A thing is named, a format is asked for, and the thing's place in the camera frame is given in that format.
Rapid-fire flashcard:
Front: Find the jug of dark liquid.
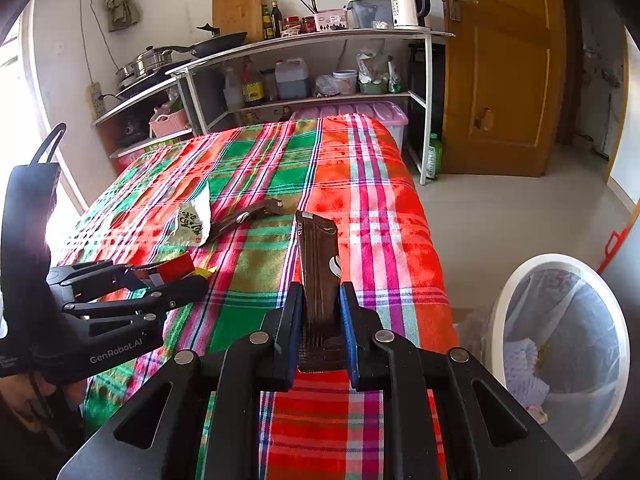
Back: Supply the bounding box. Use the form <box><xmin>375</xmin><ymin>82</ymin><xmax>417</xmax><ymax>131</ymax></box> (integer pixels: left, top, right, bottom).
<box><xmin>275</xmin><ymin>58</ymin><xmax>310</xmax><ymax>100</ymax></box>

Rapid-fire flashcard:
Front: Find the person's left hand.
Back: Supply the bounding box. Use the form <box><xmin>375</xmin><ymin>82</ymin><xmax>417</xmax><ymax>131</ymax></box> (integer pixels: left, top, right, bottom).
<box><xmin>0</xmin><ymin>376</ymin><xmax>84</xmax><ymax>429</ymax></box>

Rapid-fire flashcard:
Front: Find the yellow label sauce bottle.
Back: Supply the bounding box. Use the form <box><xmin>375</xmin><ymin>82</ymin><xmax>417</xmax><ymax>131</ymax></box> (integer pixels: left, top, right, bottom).
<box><xmin>241</xmin><ymin>56</ymin><xmax>265</xmax><ymax>107</ymax></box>

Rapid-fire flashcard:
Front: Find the metal door handle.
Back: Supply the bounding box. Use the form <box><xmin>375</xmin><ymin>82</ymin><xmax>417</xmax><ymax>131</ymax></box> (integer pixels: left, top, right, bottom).
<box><xmin>441</xmin><ymin>0</ymin><xmax>481</xmax><ymax>23</ymax></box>

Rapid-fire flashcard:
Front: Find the plaid bed sheet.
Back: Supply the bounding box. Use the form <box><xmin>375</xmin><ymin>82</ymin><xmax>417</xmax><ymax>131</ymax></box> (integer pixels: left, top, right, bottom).
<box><xmin>52</xmin><ymin>114</ymin><xmax>461</xmax><ymax>480</ymax></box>

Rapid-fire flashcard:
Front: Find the white electric kettle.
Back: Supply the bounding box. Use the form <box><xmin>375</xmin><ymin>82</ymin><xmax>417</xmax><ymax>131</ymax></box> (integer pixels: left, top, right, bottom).
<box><xmin>390</xmin><ymin>0</ymin><xmax>431</xmax><ymax>29</ymax></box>

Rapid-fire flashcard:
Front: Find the clear plastic bag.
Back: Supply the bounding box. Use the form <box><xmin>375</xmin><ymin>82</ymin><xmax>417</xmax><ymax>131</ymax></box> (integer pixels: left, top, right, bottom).
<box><xmin>314</xmin><ymin>75</ymin><xmax>341</xmax><ymax>98</ymax></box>

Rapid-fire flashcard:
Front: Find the pink plastic basket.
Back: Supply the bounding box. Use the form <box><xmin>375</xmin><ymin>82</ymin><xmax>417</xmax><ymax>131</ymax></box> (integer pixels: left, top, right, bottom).
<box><xmin>149</xmin><ymin>105</ymin><xmax>191</xmax><ymax>138</ymax></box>

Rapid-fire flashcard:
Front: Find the pink chopstick holder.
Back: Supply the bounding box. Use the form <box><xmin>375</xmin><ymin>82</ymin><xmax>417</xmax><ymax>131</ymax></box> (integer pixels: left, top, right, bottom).
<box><xmin>316</xmin><ymin>8</ymin><xmax>349</xmax><ymax>33</ymax></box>

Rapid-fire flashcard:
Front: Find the white mesh waste bin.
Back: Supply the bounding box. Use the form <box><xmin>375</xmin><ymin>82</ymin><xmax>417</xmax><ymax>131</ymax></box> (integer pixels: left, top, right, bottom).
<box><xmin>482</xmin><ymin>254</ymin><xmax>631</xmax><ymax>463</ymax></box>

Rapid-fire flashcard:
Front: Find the green pink carton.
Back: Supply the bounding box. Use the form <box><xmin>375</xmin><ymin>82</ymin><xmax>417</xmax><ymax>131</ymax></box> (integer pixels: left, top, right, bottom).
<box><xmin>116</xmin><ymin>137</ymin><xmax>196</xmax><ymax>173</ymax></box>

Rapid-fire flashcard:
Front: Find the steel steamer pot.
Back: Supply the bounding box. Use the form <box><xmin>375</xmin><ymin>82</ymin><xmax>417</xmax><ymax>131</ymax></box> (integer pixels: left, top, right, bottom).
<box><xmin>116</xmin><ymin>45</ymin><xmax>173</xmax><ymax>78</ymax></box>

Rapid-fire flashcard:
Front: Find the small red yellow wrapper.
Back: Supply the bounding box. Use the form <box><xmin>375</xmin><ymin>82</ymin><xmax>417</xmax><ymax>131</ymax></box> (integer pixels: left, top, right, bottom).
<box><xmin>149</xmin><ymin>254</ymin><xmax>218</xmax><ymax>286</ymax></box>

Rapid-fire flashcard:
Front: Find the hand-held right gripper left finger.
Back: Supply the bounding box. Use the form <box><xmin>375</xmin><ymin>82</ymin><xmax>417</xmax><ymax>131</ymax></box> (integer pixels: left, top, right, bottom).
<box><xmin>57</xmin><ymin>282</ymin><xmax>306</xmax><ymax>480</ymax></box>

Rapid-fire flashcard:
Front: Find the grey plastic box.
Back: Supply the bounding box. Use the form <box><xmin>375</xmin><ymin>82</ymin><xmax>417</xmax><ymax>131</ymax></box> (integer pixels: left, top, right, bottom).
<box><xmin>346</xmin><ymin>0</ymin><xmax>395</xmax><ymax>30</ymax></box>

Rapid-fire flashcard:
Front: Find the clear plastic bottle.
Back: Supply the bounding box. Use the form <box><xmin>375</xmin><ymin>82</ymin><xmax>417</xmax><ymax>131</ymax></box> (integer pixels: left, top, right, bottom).
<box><xmin>222</xmin><ymin>66</ymin><xmax>244</xmax><ymax>111</ymax></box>

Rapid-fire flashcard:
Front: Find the white plastic tub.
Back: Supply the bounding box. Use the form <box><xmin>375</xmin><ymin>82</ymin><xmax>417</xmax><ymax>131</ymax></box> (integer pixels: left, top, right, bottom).
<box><xmin>332</xmin><ymin>70</ymin><xmax>358</xmax><ymax>95</ymax></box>

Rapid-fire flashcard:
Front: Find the green plastic bottle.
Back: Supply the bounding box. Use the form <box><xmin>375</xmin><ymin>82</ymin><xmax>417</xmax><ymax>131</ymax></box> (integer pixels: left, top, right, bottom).
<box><xmin>426</xmin><ymin>133</ymin><xmax>443</xmax><ymax>181</ymax></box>

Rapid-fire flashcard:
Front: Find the large white foam net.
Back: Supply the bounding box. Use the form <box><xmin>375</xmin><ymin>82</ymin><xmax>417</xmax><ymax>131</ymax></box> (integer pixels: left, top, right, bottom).
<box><xmin>502</xmin><ymin>339</ymin><xmax>551</xmax><ymax>406</ymax></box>

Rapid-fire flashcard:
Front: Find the black frying pan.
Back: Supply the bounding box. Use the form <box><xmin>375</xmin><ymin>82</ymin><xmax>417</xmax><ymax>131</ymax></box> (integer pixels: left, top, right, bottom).
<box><xmin>165</xmin><ymin>24</ymin><xmax>248</xmax><ymax>59</ymax></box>

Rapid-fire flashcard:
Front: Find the white power strip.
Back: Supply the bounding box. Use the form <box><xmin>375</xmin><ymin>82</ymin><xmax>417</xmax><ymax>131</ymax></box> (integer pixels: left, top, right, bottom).
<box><xmin>87</xmin><ymin>81</ymin><xmax>104</xmax><ymax>120</ymax></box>

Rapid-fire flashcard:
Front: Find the bundle of plastic bags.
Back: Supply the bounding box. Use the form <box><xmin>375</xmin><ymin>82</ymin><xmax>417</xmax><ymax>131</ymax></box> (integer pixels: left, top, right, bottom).
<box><xmin>356</xmin><ymin>50</ymin><xmax>401</xmax><ymax>86</ymax></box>

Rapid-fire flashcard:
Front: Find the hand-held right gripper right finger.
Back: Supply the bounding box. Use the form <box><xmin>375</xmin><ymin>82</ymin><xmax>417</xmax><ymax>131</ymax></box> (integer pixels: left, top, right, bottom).
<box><xmin>339</xmin><ymin>281</ymin><xmax>583</xmax><ymax>480</ymax></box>

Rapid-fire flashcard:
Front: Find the orange plastic dustpan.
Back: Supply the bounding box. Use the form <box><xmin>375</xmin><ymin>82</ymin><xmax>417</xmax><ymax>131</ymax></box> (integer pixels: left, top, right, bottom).
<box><xmin>597</xmin><ymin>195</ymin><xmax>640</xmax><ymax>273</ymax></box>

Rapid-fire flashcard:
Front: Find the wooden cutting board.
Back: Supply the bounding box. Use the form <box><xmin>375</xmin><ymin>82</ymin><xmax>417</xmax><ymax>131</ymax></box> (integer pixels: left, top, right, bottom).
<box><xmin>212</xmin><ymin>0</ymin><xmax>264</xmax><ymax>43</ymax></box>

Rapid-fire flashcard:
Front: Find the dark small appliance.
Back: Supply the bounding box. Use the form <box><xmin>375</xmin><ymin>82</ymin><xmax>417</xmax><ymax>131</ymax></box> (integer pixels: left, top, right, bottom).
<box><xmin>114</xmin><ymin>110</ymin><xmax>151</xmax><ymax>143</ymax></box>

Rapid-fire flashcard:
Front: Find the wooden door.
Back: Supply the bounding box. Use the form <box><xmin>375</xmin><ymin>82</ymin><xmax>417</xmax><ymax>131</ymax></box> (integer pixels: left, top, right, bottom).
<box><xmin>437</xmin><ymin>0</ymin><xmax>568</xmax><ymax>178</ymax></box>

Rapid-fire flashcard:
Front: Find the black induction cooker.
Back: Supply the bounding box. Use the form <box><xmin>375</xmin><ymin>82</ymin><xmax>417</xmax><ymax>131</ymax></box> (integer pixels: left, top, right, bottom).
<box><xmin>116</xmin><ymin>67</ymin><xmax>183</xmax><ymax>98</ymax></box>

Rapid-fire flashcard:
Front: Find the pink lidded storage box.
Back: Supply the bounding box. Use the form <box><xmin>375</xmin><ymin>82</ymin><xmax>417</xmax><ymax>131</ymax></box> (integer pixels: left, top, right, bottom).
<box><xmin>292</xmin><ymin>101</ymin><xmax>410</xmax><ymax>153</ymax></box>

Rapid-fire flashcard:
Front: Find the brown coffee sachet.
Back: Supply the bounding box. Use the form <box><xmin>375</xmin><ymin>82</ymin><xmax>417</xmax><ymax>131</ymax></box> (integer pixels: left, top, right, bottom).
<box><xmin>295</xmin><ymin>210</ymin><xmax>351</xmax><ymax>372</ymax></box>
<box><xmin>207</xmin><ymin>198</ymin><xmax>284</xmax><ymax>242</ymax></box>

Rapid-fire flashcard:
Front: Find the cream printed wrapper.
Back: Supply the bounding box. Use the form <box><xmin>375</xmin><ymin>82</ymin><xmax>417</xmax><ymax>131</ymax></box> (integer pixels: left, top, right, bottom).
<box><xmin>175</xmin><ymin>182</ymin><xmax>211</xmax><ymax>248</ymax></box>

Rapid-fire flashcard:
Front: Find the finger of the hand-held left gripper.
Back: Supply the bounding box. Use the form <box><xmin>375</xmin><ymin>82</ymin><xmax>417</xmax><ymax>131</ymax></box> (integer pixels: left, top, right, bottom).
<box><xmin>47</xmin><ymin>261</ymin><xmax>151</xmax><ymax>306</ymax></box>
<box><xmin>62</xmin><ymin>276</ymin><xmax>210</xmax><ymax>336</ymax></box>

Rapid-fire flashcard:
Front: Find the white shelf unit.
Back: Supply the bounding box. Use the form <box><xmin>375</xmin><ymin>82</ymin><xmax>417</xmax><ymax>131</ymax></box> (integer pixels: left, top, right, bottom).
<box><xmin>91</xmin><ymin>27</ymin><xmax>456</xmax><ymax>186</ymax></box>

